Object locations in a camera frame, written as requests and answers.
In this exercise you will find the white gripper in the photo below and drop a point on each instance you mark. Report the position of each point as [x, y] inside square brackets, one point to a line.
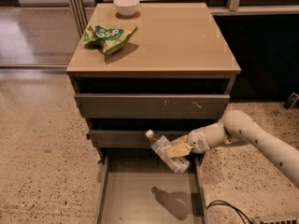
[198, 141]

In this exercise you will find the clear plastic water bottle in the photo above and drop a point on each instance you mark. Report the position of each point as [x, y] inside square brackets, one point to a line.
[160, 144]

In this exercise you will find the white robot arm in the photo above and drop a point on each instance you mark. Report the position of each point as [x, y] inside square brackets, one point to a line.
[236, 128]

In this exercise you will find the grey open bottom drawer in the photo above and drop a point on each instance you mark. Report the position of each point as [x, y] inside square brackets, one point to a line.
[144, 190]

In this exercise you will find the grey middle drawer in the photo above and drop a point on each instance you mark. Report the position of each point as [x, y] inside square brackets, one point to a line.
[119, 139]

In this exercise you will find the grey drawer cabinet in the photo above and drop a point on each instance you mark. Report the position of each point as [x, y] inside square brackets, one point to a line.
[177, 49]

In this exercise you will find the grey top drawer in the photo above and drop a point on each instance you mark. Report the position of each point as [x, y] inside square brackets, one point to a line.
[151, 106]

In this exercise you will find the small grey floor object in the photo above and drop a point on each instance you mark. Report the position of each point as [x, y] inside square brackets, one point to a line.
[292, 101]

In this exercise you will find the green crumpled snack bag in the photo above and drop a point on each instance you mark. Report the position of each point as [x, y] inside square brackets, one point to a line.
[109, 39]

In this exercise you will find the white ceramic bowl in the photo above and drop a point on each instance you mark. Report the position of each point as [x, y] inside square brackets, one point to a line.
[126, 8]

